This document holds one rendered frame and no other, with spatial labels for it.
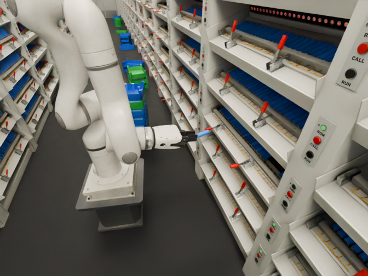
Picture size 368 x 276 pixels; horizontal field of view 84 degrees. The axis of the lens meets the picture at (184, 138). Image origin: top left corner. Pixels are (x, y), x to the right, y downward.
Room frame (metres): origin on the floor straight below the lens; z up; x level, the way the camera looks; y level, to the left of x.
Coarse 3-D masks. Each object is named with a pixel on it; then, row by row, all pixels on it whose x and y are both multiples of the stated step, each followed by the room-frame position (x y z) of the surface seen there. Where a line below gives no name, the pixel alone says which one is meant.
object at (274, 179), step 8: (216, 112) 0.94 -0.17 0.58; (216, 120) 0.90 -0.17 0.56; (224, 120) 0.86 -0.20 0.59; (232, 128) 0.79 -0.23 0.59; (240, 136) 0.73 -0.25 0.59; (240, 144) 0.70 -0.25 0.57; (248, 152) 0.63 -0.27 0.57; (256, 160) 0.58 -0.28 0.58; (264, 168) 0.53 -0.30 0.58; (272, 176) 0.49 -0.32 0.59
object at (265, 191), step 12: (204, 108) 0.98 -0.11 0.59; (216, 108) 0.98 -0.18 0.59; (216, 132) 0.83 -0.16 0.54; (228, 144) 0.72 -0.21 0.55; (240, 156) 0.64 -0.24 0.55; (240, 168) 0.60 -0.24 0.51; (252, 168) 0.57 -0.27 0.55; (276, 168) 0.54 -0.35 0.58; (252, 180) 0.51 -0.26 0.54; (264, 180) 0.50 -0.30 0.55; (264, 192) 0.45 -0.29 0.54
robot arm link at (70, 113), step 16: (16, 0) 0.59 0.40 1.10; (32, 0) 0.60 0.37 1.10; (48, 0) 0.63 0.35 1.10; (16, 16) 0.60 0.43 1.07; (32, 16) 0.60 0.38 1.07; (48, 16) 0.62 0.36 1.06; (64, 16) 0.67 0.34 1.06; (48, 32) 0.62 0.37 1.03; (64, 32) 0.69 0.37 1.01; (64, 48) 0.65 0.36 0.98; (64, 64) 0.66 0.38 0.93; (80, 64) 0.69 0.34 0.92; (64, 80) 0.67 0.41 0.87; (80, 80) 0.68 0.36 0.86; (64, 96) 0.67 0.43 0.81; (64, 112) 0.65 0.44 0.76; (80, 112) 0.68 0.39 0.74; (64, 128) 0.66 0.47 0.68
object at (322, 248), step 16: (320, 208) 0.34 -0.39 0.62; (304, 224) 0.33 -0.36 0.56; (320, 224) 0.31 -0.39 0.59; (336, 224) 0.30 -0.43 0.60; (304, 240) 0.28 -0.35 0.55; (320, 240) 0.28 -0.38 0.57; (336, 240) 0.26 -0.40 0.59; (352, 240) 0.26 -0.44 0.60; (304, 256) 0.26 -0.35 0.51; (320, 256) 0.24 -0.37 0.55; (336, 256) 0.23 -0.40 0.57; (352, 256) 0.22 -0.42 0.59; (320, 272) 0.21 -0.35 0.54; (336, 272) 0.20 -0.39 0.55; (352, 272) 0.20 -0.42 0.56
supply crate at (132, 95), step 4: (128, 84) 1.64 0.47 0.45; (136, 84) 1.65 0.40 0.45; (140, 84) 1.65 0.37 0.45; (144, 84) 1.65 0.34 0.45; (128, 88) 1.64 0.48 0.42; (132, 88) 1.65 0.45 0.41; (136, 88) 1.65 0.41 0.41; (140, 88) 1.65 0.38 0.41; (144, 88) 1.62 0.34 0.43; (128, 92) 1.59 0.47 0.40; (132, 92) 1.59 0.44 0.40; (136, 92) 1.59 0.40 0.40; (140, 92) 1.46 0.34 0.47; (144, 92) 1.59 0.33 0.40; (128, 96) 1.45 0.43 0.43; (132, 96) 1.45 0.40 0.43; (136, 96) 1.45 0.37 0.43; (140, 96) 1.46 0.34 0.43
